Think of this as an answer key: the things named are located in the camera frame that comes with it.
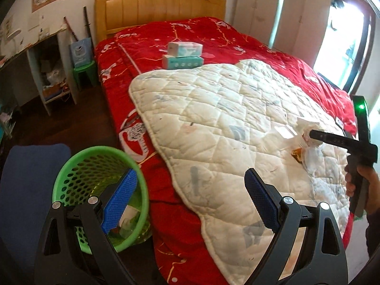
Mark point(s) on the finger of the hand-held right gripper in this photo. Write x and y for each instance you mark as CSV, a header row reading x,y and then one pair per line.
x,y
329,138

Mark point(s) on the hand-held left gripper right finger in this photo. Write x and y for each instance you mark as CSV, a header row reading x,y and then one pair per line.
x,y
261,199

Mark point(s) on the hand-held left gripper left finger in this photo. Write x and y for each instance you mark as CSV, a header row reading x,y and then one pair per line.
x,y
118,202

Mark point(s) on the white paper cup green label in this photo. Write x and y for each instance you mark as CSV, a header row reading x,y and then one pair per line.
x,y
128,215

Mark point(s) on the white tissue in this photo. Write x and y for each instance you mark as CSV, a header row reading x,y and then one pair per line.
x,y
307,127

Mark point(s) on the green plastic mesh basket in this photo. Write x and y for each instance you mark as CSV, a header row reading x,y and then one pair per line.
x,y
83,169

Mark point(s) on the person's right forearm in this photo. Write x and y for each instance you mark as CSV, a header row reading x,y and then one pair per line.
x,y
374,234

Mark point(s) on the person's right hand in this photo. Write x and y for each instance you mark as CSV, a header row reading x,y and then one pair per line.
x,y
369,184

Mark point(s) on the black smartphone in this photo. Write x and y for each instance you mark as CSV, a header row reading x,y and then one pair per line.
x,y
341,124

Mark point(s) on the blue chair seat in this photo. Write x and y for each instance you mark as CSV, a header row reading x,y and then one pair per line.
x,y
32,202

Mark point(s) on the white quilted mat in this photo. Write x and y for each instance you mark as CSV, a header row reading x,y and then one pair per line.
x,y
225,118

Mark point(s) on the dark framed window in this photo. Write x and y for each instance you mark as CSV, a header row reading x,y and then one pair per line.
x,y
341,44

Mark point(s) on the green plastic stool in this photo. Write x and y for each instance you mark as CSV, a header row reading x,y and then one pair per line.
x,y
86,72

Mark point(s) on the white wardrobe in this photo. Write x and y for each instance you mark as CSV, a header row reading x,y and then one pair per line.
x,y
267,9

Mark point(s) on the teal tissue pack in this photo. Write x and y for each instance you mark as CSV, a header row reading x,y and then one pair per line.
x,y
182,62

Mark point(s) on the blue paper bag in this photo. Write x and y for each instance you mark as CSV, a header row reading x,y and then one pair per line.
x,y
80,52

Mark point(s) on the red printed blanket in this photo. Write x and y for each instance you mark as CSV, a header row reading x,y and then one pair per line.
x,y
213,32

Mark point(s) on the white desk with shelves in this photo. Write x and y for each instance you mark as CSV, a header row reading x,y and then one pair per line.
x,y
38,65

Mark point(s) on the white tissue pack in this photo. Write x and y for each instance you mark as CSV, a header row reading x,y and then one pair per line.
x,y
185,49

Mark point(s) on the brown wooden stick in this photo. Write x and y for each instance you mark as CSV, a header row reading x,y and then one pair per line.
x,y
71,29

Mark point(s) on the dark long sword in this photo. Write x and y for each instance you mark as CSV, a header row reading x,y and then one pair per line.
x,y
88,23

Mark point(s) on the wooden bed headboard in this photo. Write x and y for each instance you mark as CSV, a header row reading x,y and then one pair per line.
x,y
154,9

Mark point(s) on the white desk lamp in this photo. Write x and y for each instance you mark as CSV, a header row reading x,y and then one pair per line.
x,y
13,34

